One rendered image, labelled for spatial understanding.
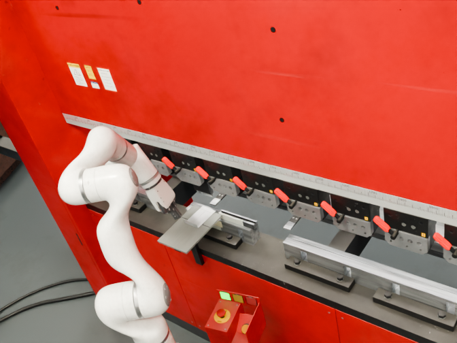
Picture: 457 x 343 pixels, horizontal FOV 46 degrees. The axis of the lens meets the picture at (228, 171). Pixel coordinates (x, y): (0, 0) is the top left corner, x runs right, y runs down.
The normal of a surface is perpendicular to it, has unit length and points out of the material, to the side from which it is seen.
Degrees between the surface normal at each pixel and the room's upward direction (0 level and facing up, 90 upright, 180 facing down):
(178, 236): 0
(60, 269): 0
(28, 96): 90
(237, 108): 90
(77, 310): 0
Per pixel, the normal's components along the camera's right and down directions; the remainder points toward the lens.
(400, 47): -0.59, 0.58
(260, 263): -0.22, -0.79
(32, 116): 0.78, 0.22
